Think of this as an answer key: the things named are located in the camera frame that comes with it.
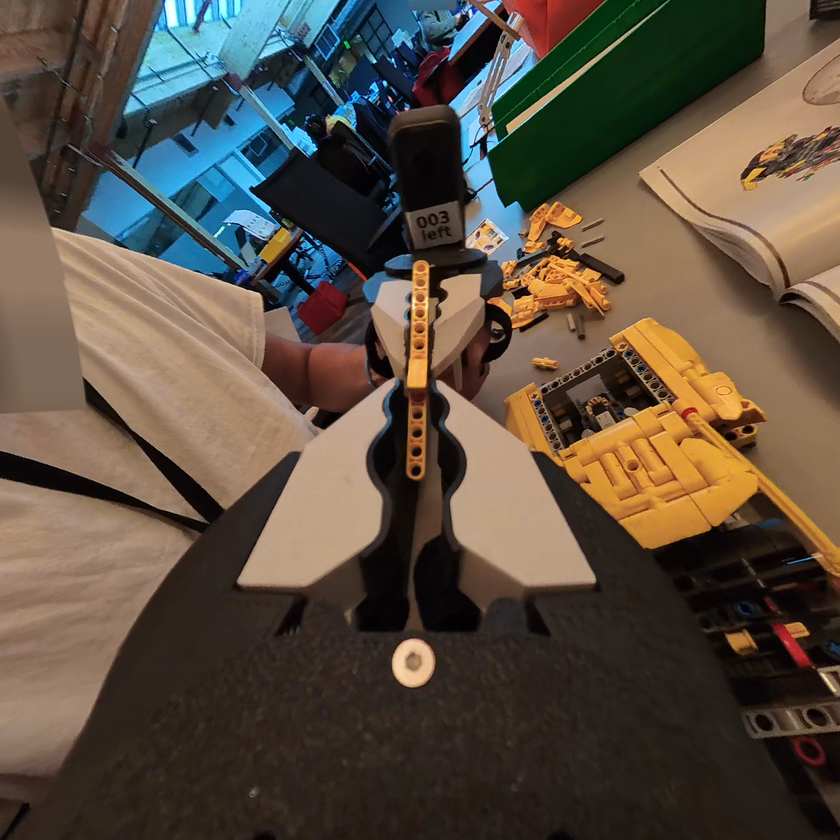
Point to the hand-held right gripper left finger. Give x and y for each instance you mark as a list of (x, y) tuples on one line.
[(308, 525)]

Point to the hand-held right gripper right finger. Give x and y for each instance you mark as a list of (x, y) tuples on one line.
[(518, 525)]

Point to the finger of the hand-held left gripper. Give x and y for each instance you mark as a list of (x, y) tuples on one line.
[(463, 315), (392, 321)]

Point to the long yellow brick beam assembly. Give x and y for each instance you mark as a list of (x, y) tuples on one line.
[(418, 328)]

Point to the small yellow brick slope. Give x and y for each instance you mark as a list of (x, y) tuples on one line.
[(417, 380)]

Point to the small yellow brick connector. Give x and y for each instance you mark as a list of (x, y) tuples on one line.
[(544, 363)]

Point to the yellow black brick car model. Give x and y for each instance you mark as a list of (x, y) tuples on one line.
[(656, 472)]

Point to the person's left hand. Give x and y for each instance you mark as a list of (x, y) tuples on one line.
[(344, 377)]

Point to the red bag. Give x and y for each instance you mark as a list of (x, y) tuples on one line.
[(321, 307)]

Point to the clear plastic bag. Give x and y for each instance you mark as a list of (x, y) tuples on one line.
[(487, 236)]

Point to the pile of yellow brick parts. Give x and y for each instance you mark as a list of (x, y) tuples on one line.
[(558, 282)]

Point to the black office chair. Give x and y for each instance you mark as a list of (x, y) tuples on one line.
[(315, 197)]

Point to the yellow storage bin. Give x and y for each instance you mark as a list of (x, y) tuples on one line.
[(275, 244)]

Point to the orange bag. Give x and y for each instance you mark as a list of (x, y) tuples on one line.
[(544, 23)]

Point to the green storage bin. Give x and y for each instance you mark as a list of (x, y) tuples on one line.
[(623, 111)]

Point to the light grey garment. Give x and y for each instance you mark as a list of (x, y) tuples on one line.
[(164, 341)]

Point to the open instruction booklet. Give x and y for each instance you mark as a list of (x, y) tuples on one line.
[(735, 197)]

